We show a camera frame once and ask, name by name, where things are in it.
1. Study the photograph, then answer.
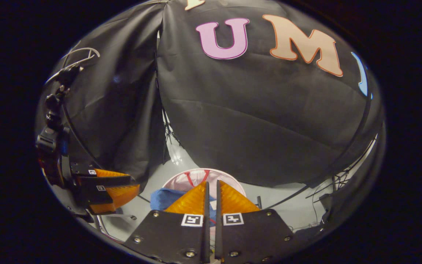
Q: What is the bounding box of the pink laundry hamper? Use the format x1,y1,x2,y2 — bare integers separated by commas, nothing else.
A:
163,168,247,220

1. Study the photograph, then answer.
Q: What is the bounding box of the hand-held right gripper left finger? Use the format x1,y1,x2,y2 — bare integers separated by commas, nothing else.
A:
123,180,211,264

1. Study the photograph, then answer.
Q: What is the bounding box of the black backdrop stand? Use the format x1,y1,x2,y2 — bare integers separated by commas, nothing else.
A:
161,106,184,149

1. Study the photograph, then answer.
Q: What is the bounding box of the white plastic hanger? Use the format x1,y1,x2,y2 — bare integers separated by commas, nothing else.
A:
45,47,101,85

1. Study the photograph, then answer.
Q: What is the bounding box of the blue corduroy shirt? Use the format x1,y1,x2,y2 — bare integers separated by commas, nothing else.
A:
150,188,219,225

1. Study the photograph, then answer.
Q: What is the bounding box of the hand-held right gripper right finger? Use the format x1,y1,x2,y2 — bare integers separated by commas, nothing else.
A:
214,179,294,264

